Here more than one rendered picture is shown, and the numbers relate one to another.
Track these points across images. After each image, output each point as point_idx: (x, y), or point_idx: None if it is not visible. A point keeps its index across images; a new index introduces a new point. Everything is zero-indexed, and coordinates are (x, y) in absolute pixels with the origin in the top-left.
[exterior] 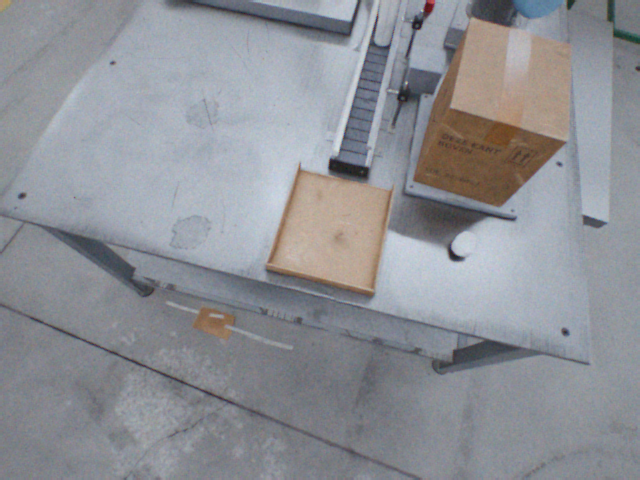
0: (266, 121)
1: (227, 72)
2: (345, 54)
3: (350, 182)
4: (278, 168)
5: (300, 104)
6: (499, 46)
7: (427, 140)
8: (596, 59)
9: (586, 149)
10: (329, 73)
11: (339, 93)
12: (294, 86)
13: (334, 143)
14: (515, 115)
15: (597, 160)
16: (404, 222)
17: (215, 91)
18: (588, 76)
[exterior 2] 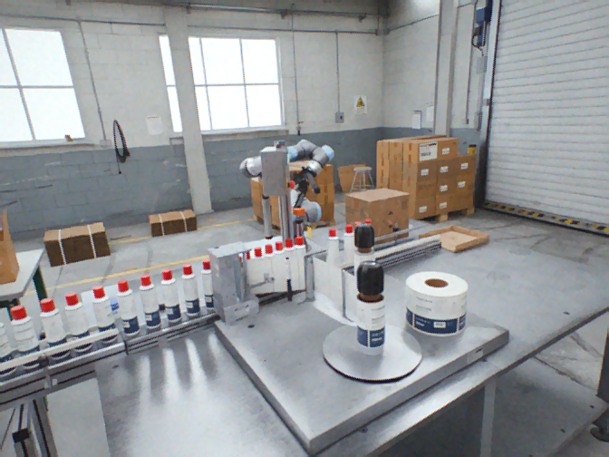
0: (459, 265)
1: (471, 285)
2: (387, 272)
3: None
4: (465, 254)
5: (435, 265)
6: (371, 197)
7: (400, 226)
8: (265, 241)
9: (324, 230)
10: (406, 269)
11: (409, 263)
12: (432, 270)
13: (434, 243)
14: (391, 190)
15: (326, 228)
16: None
17: (485, 280)
18: (281, 239)
